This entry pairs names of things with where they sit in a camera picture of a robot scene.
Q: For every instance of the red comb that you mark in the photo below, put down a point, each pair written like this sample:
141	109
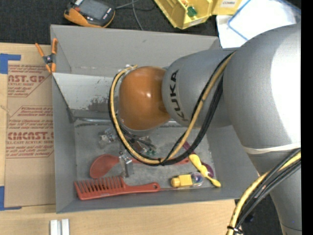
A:
102	187

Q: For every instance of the red plastic spoon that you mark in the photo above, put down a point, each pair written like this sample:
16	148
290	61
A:
101	165

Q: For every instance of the grey metal bin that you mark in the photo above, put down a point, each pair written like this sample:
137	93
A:
97	48

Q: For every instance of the yellow toy with clear dome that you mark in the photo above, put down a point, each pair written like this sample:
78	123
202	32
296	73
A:
183	180

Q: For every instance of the brown cardboard board red print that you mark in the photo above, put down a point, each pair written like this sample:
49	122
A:
27	121

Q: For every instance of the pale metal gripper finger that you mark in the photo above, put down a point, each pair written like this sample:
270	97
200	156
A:
107	135
127	164

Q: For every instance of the purple plastic spoon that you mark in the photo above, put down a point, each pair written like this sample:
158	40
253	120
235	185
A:
209	171

